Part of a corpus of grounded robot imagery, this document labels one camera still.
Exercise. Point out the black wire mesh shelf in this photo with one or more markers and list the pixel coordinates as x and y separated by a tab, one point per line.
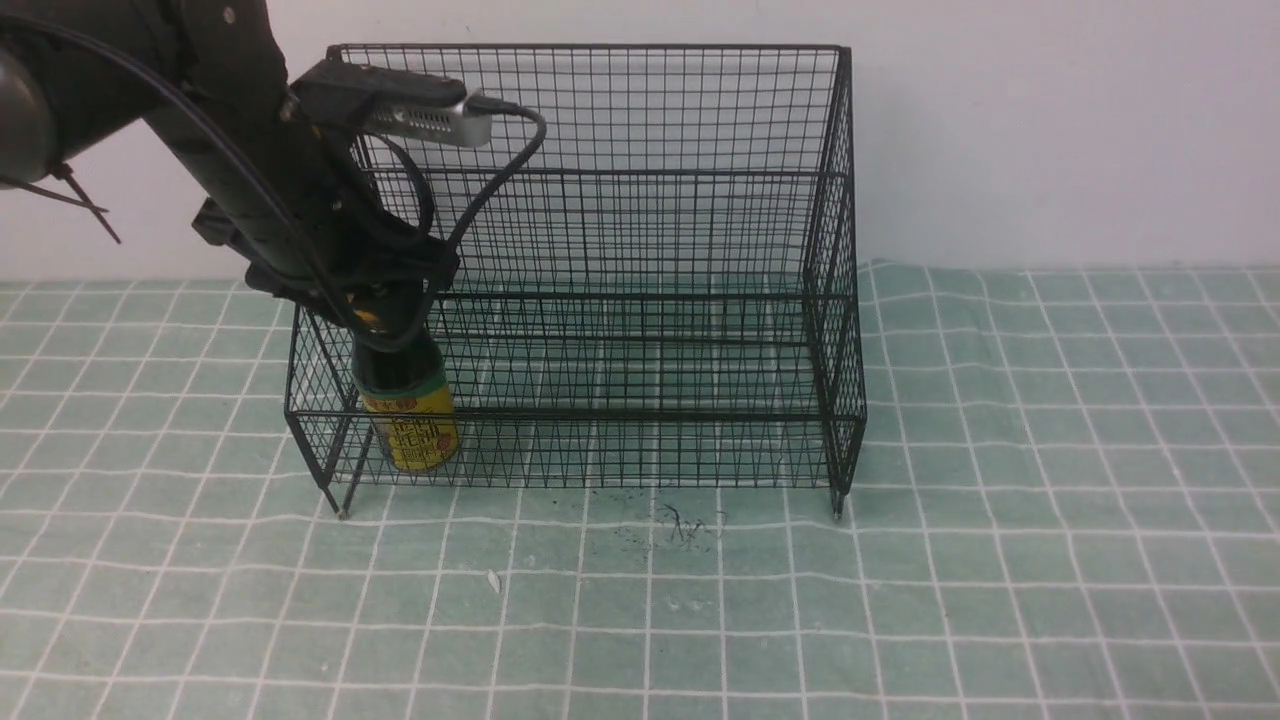
665	296

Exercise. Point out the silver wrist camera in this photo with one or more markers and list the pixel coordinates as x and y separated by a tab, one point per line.
398	103

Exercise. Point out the seasoning bottle with orange cap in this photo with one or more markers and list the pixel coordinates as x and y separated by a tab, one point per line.
409	395

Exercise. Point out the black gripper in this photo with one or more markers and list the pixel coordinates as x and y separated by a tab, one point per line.
286	195

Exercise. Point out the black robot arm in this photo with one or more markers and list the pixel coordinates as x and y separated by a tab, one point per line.
75	72

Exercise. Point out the green checkered tablecloth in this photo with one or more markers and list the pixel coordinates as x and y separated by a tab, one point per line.
1065	508

